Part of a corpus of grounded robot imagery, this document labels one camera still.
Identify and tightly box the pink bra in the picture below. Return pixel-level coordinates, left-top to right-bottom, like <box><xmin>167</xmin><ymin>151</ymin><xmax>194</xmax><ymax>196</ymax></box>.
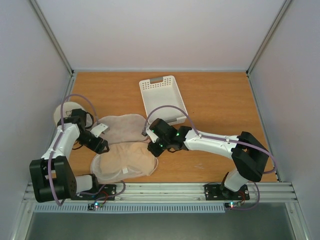
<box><xmin>99</xmin><ymin>142</ymin><xmax>158</xmax><ymax>176</ymax></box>

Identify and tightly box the floral mesh laundry bag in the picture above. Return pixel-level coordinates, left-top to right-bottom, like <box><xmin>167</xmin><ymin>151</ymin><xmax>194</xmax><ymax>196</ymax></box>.
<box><xmin>90</xmin><ymin>114</ymin><xmax>150</xmax><ymax>184</ymax></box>

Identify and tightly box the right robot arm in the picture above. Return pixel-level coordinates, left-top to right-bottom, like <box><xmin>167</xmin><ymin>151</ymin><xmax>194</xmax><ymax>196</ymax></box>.
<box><xmin>143</xmin><ymin>118</ymin><xmax>269</xmax><ymax>200</ymax></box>

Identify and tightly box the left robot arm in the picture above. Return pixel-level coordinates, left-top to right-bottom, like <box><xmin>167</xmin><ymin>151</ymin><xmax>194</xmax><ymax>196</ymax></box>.
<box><xmin>29</xmin><ymin>108</ymin><xmax>109</xmax><ymax>205</ymax></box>

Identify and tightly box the white round mesh laundry bag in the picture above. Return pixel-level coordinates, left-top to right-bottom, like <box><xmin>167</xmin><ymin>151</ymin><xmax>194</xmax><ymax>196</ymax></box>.
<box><xmin>53</xmin><ymin>101</ymin><xmax>87</xmax><ymax>130</ymax></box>

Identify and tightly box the white plastic basket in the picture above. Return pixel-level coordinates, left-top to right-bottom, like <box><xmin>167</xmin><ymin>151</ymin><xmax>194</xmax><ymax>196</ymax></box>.
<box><xmin>139</xmin><ymin>75</ymin><xmax>187</xmax><ymax>125</ymax></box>

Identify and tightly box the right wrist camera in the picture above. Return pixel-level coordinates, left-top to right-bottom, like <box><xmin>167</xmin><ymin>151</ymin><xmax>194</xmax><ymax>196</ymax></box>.
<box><xmin>141</xmin><ymin>125</ymin><xmax>159</xmax><ymax>143</ymax></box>

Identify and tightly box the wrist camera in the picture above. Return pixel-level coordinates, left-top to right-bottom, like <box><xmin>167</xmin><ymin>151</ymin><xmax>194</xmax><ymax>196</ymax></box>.
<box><xmin>141</xmin><ymin>125</ymin><xmax>159</xmax><ymax>143</ymax></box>
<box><xmin>90</xmin><ymin>123</ymin><xmax>110</xmax><ymax>138</ymax></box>

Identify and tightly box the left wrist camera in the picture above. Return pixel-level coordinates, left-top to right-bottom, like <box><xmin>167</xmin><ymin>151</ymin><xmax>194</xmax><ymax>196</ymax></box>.
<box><xmin>90</xmin><ymin>123</ymin><xmax>110</xmax><ymax>138</ymax></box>

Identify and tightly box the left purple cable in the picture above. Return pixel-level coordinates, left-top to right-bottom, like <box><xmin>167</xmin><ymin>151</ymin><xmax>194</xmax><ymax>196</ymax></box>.
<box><xmin>48</xmin><ymin>93</ymin><xmax>101</xmax><ymax>207</ymax></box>

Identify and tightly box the purple cable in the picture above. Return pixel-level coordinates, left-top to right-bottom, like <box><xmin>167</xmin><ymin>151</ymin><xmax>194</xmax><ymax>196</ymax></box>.
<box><xmin>48</xmin><ymin>93</ymin><xmax>101</xmax><ymax>207</ymax></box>
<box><xmin>143</xmin><ymin>104</ymin><xmax>278</xmax><ymax>175</ymax></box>

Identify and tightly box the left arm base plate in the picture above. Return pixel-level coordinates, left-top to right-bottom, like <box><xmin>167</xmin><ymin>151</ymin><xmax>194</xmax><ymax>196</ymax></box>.
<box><xmin>71</xmin><ymin>184</ymin><xmax>117</xmax><ymax>201</ymax></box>

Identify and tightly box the aluminium mounting rail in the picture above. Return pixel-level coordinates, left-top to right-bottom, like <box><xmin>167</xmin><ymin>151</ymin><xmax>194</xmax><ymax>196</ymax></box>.
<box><xmin>23</xmin><ymin>181</ymin><xmax>297</xmax><ymax>204</ymax></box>

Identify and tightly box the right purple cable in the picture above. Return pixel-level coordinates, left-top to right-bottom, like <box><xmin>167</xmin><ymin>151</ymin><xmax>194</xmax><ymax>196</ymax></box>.
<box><xmin>143</xmin><ymin>104</ymin><xmax>278</xmax><ymax>175</ymax></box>

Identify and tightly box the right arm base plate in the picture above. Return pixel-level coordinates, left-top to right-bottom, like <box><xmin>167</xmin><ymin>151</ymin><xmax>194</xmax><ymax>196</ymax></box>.
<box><xmin>203</xmin><ymin>182</ymin><xmax>250</xmax><ymax>201</ymax></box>

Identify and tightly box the grey slotted cable duct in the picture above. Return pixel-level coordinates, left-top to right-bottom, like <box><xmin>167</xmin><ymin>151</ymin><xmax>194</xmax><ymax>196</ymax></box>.
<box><xmin>33</xmin><ymin>203</ymin><xmax>225</xmax><ymax>214</ymax></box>

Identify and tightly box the left aluminium frame post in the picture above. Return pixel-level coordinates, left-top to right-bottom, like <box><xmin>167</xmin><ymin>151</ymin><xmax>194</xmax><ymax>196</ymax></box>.
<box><xmin>29</xmin><ymin>0</ymin><xmax>76</xmax><ymax>76</ymax></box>

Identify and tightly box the aluminium frame post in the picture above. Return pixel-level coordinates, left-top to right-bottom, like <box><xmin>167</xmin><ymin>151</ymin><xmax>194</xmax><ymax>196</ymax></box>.
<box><xmin>29</xmin><ymin>0</ymin><xmax>76</xmax><ymax>76</ymax></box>
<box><xmin>246</xmin><ymin>0</ymin><xmax>293</xmax><ymax>76</ymax></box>

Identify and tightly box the right aluminium frame post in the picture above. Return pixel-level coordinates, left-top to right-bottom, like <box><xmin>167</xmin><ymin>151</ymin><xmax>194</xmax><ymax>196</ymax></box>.
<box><xmin>246</xmin><ymin>0</ymin><xmax>293</xmax><ymax>76</ymax></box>

